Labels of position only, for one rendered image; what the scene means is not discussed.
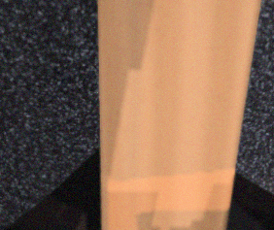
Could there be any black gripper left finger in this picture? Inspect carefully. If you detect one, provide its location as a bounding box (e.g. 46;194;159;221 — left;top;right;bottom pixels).
4;148;102;230

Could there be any light wooden board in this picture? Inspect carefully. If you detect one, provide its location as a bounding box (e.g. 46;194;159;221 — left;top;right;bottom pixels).
98;0;261;230

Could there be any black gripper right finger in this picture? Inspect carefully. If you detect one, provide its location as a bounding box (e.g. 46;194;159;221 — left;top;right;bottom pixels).
226;172;274;230

